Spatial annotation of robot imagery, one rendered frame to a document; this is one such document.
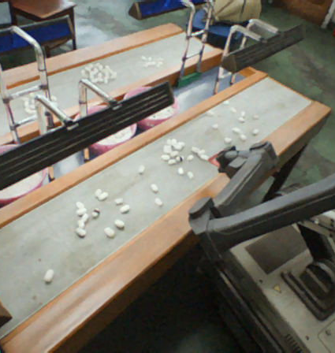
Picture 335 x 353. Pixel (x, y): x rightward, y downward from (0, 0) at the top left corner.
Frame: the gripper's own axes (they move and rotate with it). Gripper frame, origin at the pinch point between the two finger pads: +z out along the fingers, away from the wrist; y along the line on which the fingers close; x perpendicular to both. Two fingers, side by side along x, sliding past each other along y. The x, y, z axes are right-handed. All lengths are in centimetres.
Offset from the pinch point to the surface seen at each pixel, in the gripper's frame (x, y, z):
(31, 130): -34, 38, 53
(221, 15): -69, -250, 161
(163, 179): 1.5, 12.6, 15.2
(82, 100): -37, 31, 14
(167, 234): 12.3, 31.0, -1.2
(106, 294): 14, 58, -3
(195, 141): -2.9, -15.2, 20.3
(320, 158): 75, -162, 43
